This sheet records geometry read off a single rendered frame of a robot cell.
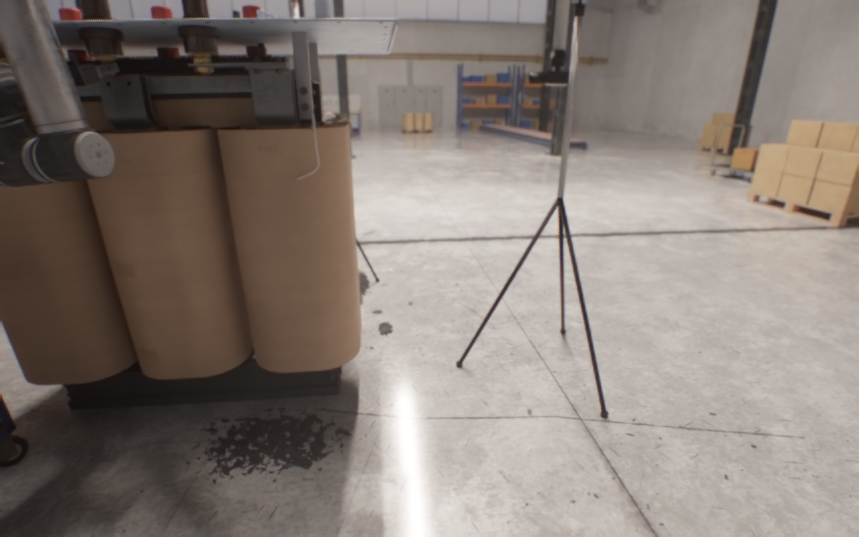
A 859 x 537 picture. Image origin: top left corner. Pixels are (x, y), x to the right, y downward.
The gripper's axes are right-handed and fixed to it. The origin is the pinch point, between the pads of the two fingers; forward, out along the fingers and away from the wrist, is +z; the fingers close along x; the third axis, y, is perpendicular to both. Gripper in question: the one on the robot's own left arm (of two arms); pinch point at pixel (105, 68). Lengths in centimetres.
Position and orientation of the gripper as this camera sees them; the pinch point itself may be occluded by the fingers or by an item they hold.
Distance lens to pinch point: 157.6
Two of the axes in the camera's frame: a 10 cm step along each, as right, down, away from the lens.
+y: -0.4, -8.4, -5.5
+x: -9.7, -0.8, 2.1
